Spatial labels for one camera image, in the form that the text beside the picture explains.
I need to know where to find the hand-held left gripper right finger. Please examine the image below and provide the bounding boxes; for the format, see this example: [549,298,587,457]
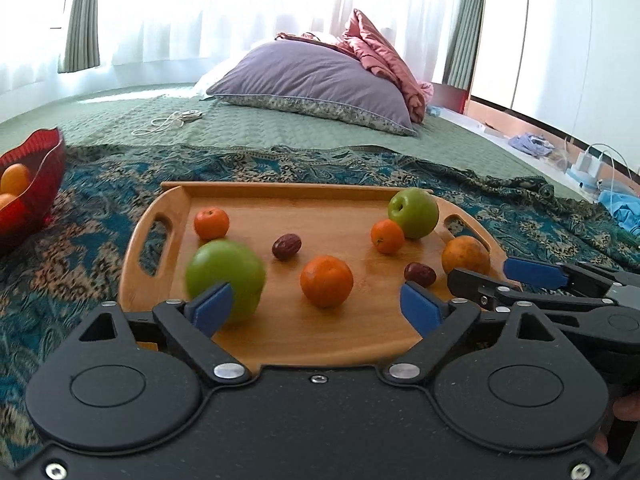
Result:
[384,281,558,387]

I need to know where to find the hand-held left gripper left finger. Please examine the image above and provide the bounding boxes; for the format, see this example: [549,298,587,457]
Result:
[77,281,251,387]

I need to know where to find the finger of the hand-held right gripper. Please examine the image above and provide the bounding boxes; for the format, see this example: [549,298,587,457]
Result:
[446,267,621,313]
[502,256,640,292]

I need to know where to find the brownish orange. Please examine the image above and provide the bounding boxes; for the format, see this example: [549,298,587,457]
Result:
[441,235,491,277]

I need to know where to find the dark red date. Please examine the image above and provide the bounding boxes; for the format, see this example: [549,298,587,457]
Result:
[271,233,302,262]
[403,262,437,288]

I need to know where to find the large green apple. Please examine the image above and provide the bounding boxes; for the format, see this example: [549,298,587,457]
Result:
[185,239,267,324]

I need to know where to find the mandarin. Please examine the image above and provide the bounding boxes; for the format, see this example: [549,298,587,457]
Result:
[370,219,406,255]
[193,207,230,241]

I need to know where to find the wooden tray with handles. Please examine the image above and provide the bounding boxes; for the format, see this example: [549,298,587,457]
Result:
[118,181,523,376]

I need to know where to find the small green apple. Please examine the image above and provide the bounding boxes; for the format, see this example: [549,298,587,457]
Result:
[388,188,440,240]

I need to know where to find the large orange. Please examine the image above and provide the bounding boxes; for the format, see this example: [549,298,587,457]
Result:
[300,255,355,309]

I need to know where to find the person's right hand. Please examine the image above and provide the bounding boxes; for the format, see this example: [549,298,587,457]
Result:
[592,394,640,455]

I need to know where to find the blue cloth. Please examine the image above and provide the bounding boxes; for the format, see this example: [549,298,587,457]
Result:
[597,190,640,236]

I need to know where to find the pale blue clothes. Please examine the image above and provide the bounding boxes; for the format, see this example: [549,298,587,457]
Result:
[509,132,556,159]

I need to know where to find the blue patterned blanket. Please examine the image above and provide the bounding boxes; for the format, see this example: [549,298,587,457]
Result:
[0,144,640,461]

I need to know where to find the dark red headboard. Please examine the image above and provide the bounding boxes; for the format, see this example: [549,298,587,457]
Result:
[430,81,468,113]

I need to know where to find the green quilted bedspread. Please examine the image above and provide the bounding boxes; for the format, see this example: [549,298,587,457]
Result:
[0,82,591,201]

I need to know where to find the red glass bowl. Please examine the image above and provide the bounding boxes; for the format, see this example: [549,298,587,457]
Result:
[0,128,67,257]

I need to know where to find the white pillow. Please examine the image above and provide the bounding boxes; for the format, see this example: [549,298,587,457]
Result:
[192,57,241,101]

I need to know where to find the pink duvet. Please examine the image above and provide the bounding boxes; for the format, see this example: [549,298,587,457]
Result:
[275,8,435,123]

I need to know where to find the purple pillow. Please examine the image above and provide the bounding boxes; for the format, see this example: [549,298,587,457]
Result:
[206,41,418,137]

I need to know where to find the grey-green curtain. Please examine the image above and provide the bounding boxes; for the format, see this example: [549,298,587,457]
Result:
[57,0,102,74]
[442,0,488,92]

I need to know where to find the white sheer curtain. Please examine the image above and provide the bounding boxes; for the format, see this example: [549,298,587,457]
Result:
[0,0,471,106]

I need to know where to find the white charger with cables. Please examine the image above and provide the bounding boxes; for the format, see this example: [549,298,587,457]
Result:
[575,144,608,173]

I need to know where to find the white cable on bed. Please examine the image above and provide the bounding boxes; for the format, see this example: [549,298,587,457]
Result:
[131,109,205,137]

